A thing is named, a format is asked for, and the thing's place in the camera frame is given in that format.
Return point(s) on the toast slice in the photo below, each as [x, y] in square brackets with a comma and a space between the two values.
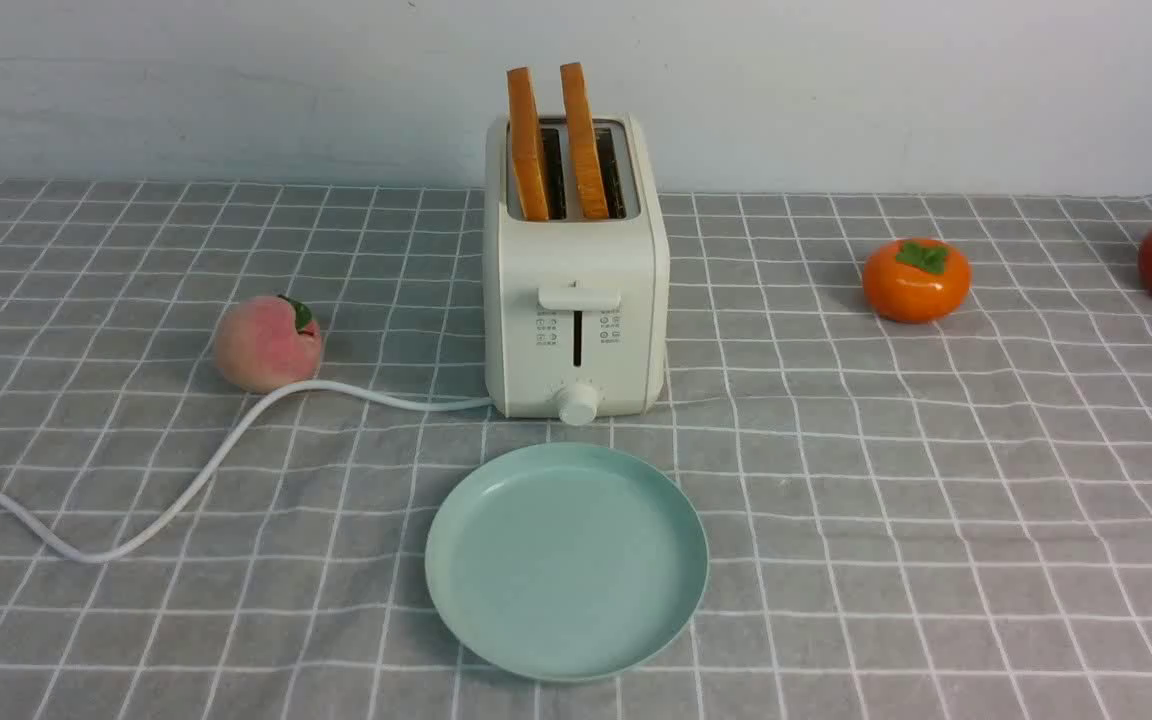
[585, 161]
[526, 147]

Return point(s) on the white two-slot toaster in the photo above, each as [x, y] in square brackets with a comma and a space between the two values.
[575, 310]

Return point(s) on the light green round plate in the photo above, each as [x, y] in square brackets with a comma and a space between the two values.
[566, 562]

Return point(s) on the pink peach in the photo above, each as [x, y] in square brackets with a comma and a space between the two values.
[268, 342]

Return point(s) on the orange persimmon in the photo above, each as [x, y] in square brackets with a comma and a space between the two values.
[916, 280]

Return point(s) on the grey checkered tablecloth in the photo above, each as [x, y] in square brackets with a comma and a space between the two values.
[949, 520]

